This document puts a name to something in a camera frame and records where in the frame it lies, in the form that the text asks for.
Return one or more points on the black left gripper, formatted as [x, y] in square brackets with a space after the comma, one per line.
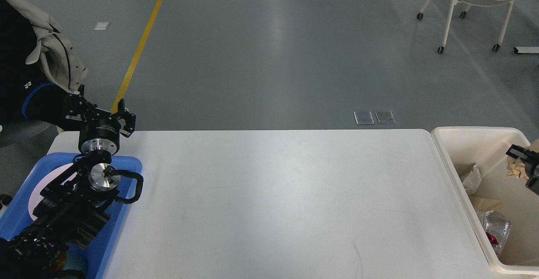
[99, 133]

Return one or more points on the aluminium foil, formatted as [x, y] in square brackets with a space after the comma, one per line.
[471, 179]
[498, 225]

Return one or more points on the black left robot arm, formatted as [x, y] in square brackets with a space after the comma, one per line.
[74, 203]

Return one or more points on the white floor label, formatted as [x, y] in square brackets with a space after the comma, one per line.
[101, 26]

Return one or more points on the beige plastic bin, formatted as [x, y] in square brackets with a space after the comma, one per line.
[463, 146]

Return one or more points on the brown paper ball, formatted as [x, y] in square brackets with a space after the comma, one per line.
[516, 167]

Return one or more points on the brown paper bag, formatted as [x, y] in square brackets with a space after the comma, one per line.
[480, 204]

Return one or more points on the crushed red soda can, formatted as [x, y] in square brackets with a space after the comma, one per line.
[492, 239]

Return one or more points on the dark teal mug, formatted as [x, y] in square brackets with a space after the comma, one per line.
[69, 260]

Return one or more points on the person in black clothes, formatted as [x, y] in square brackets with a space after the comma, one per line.
[26, 92]

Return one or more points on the right clear floor plate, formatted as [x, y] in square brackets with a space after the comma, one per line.
[385, 117]

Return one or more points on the pink plate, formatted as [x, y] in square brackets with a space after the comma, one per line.
[35, 197]

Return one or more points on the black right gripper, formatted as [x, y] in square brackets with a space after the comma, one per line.
[529, 157]

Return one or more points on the blue plastic tray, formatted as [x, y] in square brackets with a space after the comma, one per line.
[98, 252]

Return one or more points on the clear floor plate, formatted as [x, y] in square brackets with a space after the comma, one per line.
[363, 117]
[385, 117]

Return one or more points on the left clear floor plate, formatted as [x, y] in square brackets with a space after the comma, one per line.
[363, 117]

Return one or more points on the white bar on floor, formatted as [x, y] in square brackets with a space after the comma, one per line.
[526, 49]

